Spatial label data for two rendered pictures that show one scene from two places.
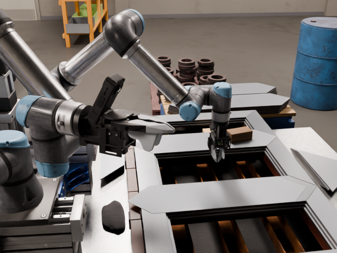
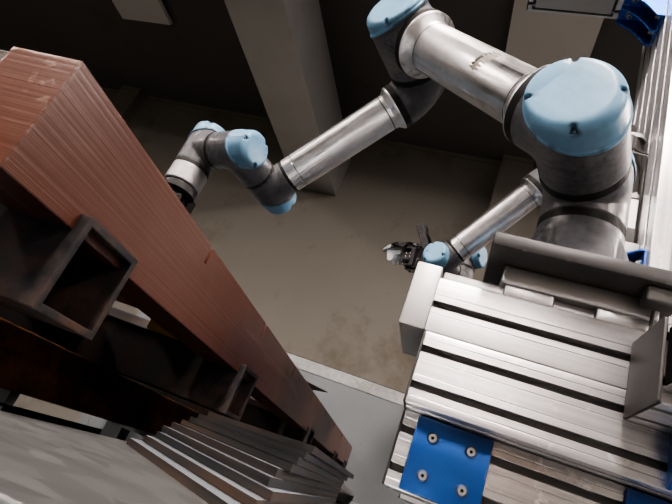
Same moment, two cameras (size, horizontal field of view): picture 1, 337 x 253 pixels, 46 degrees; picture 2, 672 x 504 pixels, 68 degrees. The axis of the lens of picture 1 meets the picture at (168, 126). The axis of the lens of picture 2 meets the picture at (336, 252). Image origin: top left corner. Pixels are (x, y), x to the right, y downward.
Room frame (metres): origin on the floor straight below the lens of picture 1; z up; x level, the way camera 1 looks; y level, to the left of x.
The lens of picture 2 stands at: (2.19, 0.46, 0.71)
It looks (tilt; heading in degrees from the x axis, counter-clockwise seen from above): 23 degrees up; 203
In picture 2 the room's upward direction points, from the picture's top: 22 degrees clockwise
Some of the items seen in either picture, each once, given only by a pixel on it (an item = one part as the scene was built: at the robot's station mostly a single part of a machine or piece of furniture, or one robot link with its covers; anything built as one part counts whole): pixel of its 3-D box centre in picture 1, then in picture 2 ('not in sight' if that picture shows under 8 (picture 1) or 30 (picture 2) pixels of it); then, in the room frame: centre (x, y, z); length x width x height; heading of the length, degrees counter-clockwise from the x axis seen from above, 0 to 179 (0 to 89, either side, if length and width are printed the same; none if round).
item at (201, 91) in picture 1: (196, 97); (241, 155); (1.48, -0.11, 1.20); 0.11 x 0.11 x 0.08; 76
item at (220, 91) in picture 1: (221, 97); (203, 150); (1.47, -0.21, 1.20); 0.09 x 0.08 x 0.11; 76
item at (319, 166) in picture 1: (327, 166); not in sight; (1.64, -0.78, 0.77); 0.45 x 0.20 x 0.04; 8
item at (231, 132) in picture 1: (239, 134); not in sight; (1.78, -0.36, 0.87); 0.12 x 0.06 x 0.05; 109
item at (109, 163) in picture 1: (112, 161); (252, 457); (1.80, 0.30, 0.70); 0.39 x 0.12 x 0.04; 8
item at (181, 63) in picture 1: (186, 80); not in sight; (4.34, -0.21, 0.23); 1.28 x 0.89 x 0.47; 2
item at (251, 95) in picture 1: (225, 99); not in sight; (2.37, -0.37, 0.82); 0.80 x 0.40 x 0.06; 98
